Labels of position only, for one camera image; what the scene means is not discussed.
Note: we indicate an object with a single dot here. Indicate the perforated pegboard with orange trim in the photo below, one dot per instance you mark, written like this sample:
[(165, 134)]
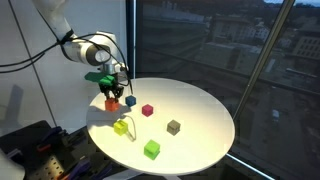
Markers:
[(46, 168)]

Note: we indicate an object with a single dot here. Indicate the magenta toy block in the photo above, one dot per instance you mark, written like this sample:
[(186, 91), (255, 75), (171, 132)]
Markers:
[(147, 110)]

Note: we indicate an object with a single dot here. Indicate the metal window frame bar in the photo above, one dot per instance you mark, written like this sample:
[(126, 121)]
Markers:
[(263, 57)]

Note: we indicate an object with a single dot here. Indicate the grey toy block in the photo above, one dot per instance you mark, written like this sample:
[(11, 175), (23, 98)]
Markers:
[(173, 127)]

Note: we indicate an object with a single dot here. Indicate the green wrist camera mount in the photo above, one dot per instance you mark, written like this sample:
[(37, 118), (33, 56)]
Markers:
[(100, 78)]

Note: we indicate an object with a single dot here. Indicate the blue toy block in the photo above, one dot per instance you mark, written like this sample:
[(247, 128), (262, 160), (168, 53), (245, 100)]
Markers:
[(130, 101)]

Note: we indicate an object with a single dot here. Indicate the dark green toy block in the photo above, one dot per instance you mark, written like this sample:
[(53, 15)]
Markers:
[(152, 149)]

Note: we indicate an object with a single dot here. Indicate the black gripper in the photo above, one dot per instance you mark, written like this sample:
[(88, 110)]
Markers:
[(115, 88)]

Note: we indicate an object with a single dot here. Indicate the orange toy block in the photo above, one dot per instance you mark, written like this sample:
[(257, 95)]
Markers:
[(111, 105)]

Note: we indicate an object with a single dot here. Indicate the round white table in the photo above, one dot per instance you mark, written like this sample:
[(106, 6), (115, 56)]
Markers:
[(206, 134)]

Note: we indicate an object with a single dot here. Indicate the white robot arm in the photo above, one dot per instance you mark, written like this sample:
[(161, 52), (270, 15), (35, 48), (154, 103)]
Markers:
[(97, 49)]

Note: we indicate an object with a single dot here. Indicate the light green toy block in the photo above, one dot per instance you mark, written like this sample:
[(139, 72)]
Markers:
[(120, 127)]

